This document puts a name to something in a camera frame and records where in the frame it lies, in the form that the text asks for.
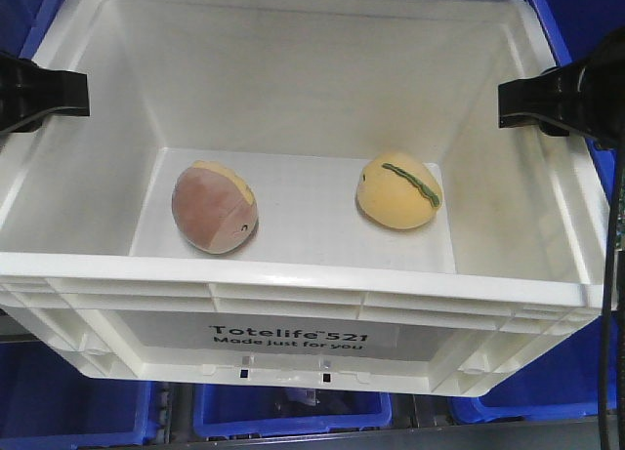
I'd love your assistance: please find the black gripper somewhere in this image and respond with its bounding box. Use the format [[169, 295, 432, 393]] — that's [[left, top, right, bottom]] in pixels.
[[497, 27, 624, 149]]

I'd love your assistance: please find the black cable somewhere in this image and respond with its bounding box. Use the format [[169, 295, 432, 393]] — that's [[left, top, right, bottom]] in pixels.
[[596, 146, 625, 450]]

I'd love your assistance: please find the blue storage bin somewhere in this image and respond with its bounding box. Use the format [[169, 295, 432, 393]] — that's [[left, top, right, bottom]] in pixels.
[[448, 319, 602, 424], [1, 343, 158, 449], [192, 385, 393, 439]]

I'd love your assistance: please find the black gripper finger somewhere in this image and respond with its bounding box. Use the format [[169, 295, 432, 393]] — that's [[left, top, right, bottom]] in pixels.
[[1, 52, 90, 136]]

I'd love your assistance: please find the white plastic tote box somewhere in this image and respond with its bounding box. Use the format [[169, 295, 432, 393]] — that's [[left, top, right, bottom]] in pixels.
[[1, 0, 607, 396]]

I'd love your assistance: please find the yellow plush ball toy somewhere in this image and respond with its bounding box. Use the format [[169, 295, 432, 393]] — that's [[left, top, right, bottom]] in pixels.
[[355, 151, 443, 230]]

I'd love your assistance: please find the blue storage bin middle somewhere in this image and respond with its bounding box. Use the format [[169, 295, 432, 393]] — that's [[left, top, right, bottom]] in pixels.
[[192, 385, 393, 439]]

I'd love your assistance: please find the pink plush ball toy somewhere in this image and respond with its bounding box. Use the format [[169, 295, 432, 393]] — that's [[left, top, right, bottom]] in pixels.
[[171, 160, 259, 255]]

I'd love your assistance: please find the blue storage bin left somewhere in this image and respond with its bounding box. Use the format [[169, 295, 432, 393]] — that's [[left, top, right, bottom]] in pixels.
[[1, 343, 158, 449]]

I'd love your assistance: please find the blue storage bin right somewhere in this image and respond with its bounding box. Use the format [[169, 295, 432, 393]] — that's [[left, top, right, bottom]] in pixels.
[[448, 319, 602, 424]]

